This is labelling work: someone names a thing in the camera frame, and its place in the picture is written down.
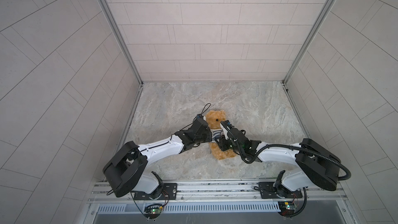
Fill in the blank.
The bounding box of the blue white striped knit sweater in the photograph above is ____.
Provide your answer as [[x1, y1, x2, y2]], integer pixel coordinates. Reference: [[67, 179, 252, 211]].
[[211, 129, 223, 143]]

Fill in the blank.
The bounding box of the tan plush teddy bear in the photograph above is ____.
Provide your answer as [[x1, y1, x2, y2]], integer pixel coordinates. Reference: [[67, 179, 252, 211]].
[[205, 110, 236, 160]]

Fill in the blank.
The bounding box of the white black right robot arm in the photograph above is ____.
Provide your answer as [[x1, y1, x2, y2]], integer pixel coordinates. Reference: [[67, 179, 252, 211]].
[[221, 127, 343, 191]]

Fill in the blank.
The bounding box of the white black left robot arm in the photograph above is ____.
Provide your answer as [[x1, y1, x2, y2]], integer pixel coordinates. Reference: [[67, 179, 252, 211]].
[[103, 115, 212, 199]]

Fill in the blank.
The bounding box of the right green circuit board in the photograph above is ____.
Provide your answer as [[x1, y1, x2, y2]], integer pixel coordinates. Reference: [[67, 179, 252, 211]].
[[278, 201, 297, 216]]

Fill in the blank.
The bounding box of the green circuit board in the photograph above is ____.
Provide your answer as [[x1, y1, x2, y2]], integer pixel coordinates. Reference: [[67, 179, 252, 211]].
[[144, 203, 164, 219], [278, 201, 297, 216]]

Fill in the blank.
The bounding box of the left green circuit board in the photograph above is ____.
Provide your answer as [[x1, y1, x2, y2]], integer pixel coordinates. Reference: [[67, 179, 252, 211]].
[[144, 203, 164, 219]]

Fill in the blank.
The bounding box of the white ventilation grille strip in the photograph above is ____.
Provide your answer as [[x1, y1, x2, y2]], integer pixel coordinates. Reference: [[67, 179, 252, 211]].
[[97, 202, 281, 214]]

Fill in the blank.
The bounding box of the thin black left camera cable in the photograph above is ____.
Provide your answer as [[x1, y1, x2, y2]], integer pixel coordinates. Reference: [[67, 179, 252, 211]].
[[180, 102, 212, 131]]

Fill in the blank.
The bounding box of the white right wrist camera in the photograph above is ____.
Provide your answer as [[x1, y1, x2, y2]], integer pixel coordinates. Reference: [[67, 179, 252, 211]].
[[220, 120, 233, 140]]

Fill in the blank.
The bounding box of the black corrugated cable conduit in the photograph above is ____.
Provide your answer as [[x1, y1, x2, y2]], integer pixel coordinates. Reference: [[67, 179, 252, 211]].
[[222, 121, 352, 181]]

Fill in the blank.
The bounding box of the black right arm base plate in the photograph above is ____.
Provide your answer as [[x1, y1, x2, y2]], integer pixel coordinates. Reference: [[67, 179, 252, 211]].
[[254, 182, 303, 199]]

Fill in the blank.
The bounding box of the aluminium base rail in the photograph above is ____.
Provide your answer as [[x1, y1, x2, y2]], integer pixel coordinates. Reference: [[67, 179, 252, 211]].
[[86, 178, 347, 204]]

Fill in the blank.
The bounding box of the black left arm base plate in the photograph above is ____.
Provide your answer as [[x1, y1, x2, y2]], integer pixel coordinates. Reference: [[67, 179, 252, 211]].
[[133, 183, 178, 201]]

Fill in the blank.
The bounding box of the aluminium left corner post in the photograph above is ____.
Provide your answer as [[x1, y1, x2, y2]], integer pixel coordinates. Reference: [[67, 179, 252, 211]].
[[97, 0, 144, 87]]

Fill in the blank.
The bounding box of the aluminium corner post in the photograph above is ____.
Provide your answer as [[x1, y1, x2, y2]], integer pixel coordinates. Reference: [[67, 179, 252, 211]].
[[97, 0, 144, 87], [282, 0, 336, 88]]

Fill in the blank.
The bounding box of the aluminium right corner post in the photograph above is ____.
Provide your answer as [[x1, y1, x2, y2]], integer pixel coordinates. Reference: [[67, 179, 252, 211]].
[[282, 0, 336, 88]]

